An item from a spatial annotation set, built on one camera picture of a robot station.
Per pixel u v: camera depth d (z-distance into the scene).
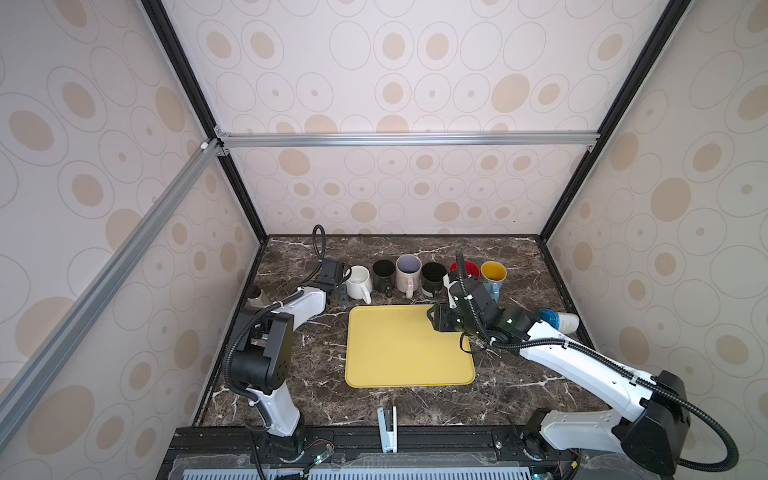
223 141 0.90
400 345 0.90
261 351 0.48
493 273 0.98
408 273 0.96
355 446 0.74
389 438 0.73
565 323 0.89
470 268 0.97
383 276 0.99
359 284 0.98
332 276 0.76
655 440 0.38
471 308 0.56
